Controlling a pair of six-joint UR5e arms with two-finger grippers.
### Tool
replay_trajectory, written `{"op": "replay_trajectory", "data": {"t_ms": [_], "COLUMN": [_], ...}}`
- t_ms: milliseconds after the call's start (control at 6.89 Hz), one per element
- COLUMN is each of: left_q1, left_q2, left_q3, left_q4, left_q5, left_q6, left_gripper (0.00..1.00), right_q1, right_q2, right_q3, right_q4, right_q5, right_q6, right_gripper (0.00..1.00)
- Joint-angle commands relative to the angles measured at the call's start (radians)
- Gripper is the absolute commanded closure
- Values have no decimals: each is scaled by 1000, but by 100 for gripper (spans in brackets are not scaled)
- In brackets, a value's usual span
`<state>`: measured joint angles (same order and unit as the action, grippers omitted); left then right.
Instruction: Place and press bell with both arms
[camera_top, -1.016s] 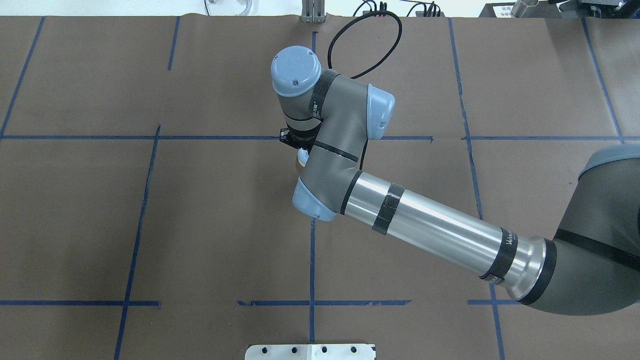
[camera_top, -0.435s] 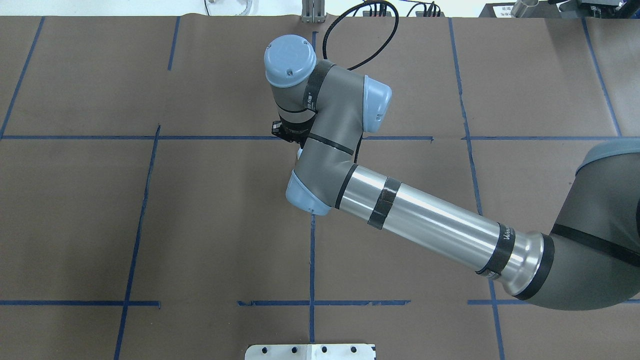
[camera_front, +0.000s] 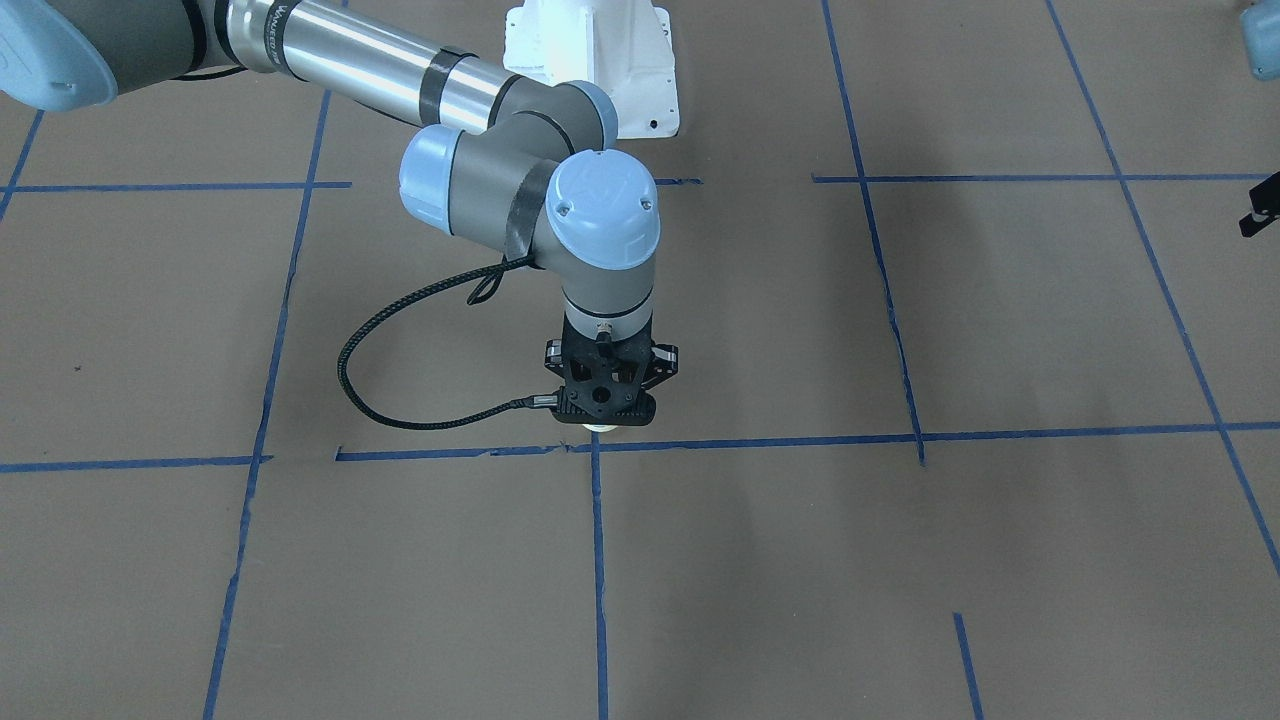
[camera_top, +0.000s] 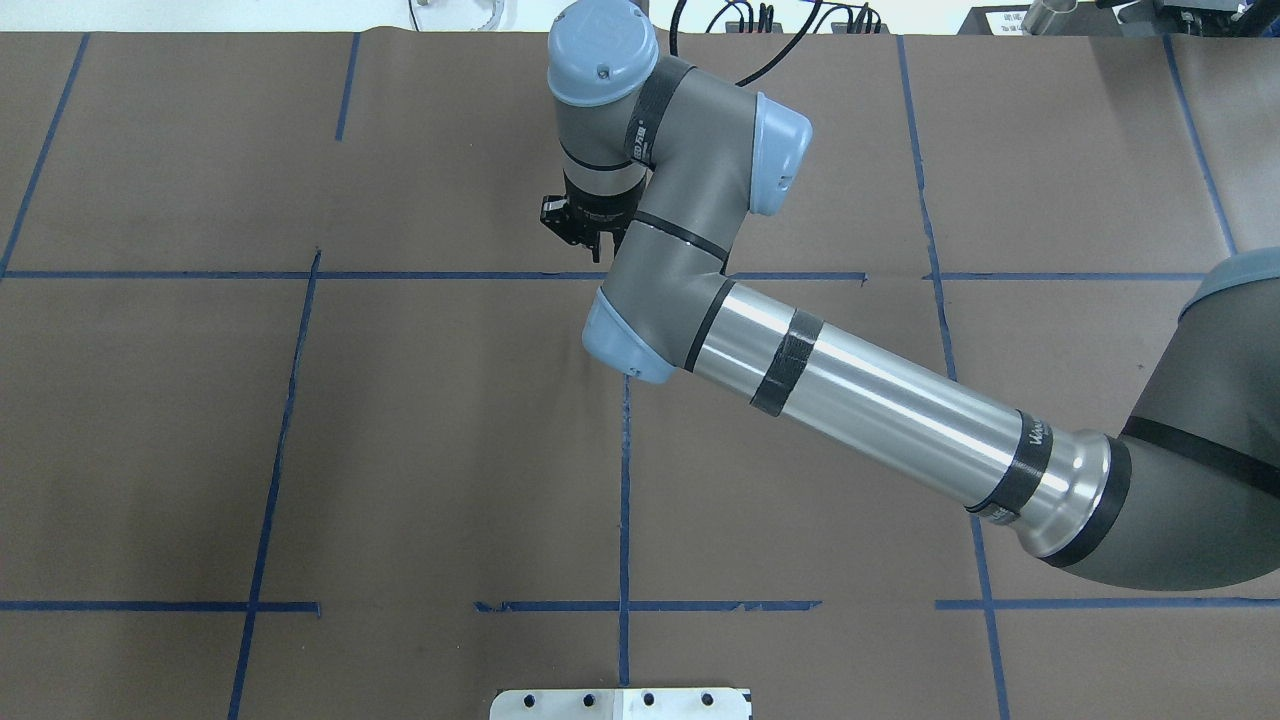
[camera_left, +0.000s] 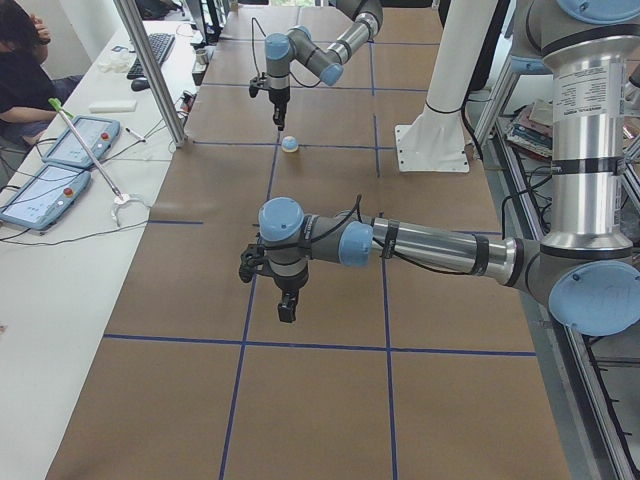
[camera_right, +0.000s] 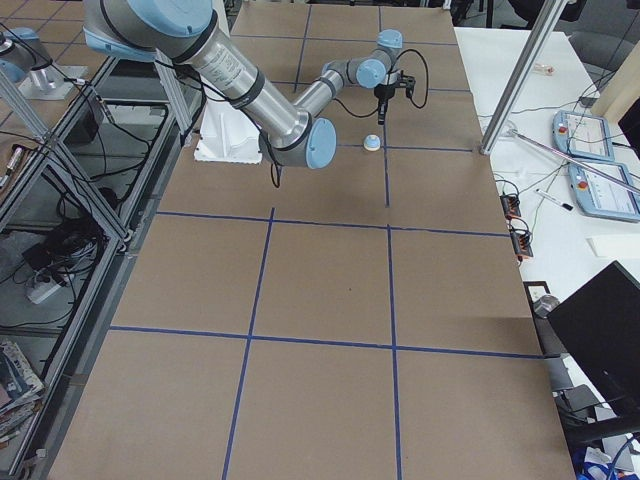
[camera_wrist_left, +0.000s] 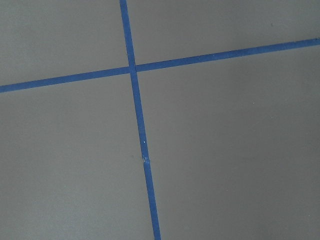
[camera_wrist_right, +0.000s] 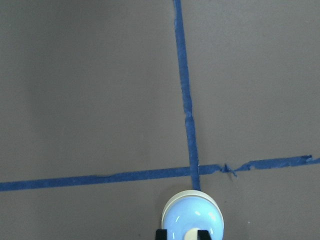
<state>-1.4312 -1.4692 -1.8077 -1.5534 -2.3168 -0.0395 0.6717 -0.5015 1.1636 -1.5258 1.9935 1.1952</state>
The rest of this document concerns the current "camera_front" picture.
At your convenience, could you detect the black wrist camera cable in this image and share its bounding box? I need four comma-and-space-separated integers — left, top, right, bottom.
337, 252, 561, 432

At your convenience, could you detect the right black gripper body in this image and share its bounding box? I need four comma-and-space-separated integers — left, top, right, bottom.
544, 320, 678, 393

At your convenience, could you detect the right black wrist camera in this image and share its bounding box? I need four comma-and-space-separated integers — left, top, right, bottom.
550, 332, 657, 427

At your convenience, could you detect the white camera pole with base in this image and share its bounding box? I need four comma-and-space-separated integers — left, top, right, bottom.
503, 1, 681, 140

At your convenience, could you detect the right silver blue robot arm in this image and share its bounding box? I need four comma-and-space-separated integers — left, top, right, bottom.
3, 73, 443, 456

